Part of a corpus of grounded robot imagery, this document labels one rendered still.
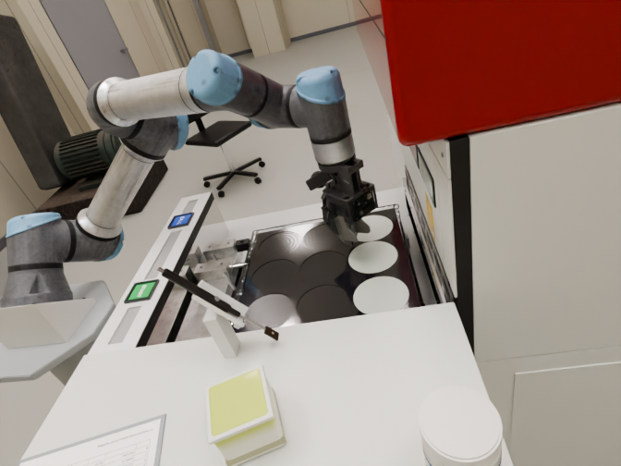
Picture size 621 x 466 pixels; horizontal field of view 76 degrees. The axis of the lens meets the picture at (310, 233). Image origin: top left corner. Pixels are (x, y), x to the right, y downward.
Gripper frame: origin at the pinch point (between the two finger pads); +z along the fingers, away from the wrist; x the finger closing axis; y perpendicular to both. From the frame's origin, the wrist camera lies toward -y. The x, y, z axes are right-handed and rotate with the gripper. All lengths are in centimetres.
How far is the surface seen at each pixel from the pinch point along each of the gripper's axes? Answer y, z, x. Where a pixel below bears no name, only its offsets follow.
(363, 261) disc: 6.3, 1.6, -2.1
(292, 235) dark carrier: -15.1, 1.9, -5.0
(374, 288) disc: 13.4, 1.7, -6.3
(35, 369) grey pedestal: -38, 10, -67
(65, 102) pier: -476, 12, 7
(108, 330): -14, -4, -48
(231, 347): 12.2, -7.2, -33.9
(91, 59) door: -545, -14, 66
